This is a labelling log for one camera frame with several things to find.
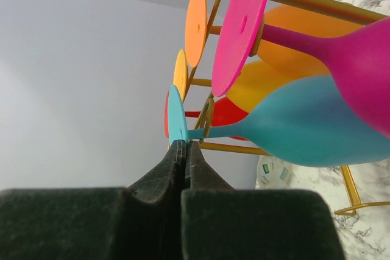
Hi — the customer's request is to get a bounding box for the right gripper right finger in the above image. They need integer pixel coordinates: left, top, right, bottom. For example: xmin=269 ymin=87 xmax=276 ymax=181
xmin=181 ymin=142 xmax=345 ymax=259

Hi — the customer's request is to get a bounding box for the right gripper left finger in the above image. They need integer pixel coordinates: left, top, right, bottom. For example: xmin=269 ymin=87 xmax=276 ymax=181
xmin=1 ymin=141 xmax=186 ymax=259

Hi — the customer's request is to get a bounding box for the teal wine glass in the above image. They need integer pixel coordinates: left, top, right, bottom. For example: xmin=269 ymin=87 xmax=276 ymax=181
xmin=167 ymin=74 xmax=390 ymax=168

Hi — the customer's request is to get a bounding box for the magenta wine glass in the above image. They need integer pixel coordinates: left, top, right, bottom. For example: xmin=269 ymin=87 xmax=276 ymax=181
xmin=211 ymin=0 xmax=389 ymax=136

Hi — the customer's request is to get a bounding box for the red wine glass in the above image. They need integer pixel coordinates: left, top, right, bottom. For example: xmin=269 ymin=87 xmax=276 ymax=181
xmin=164 ymin=93 xmax=248 ymax=141

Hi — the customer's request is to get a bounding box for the amber wine glass rear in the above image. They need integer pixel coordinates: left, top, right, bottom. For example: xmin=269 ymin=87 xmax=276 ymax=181
xmin=172 ymin=49 xmax=301 ymax=114

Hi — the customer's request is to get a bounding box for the orange wine glass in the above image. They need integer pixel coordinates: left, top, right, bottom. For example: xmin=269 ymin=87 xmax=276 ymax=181
xmin=185 ymin=0 xmax=362 ymax=76

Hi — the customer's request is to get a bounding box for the clear tape roll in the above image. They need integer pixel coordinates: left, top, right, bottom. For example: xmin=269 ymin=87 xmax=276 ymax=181
xmin=255 ymin=156 xmax=293 ymax=189

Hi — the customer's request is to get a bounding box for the gold wire glass rack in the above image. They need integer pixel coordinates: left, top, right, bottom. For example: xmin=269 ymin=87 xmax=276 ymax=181
xmin=182 ymin=0 xmax=390 ymax=217

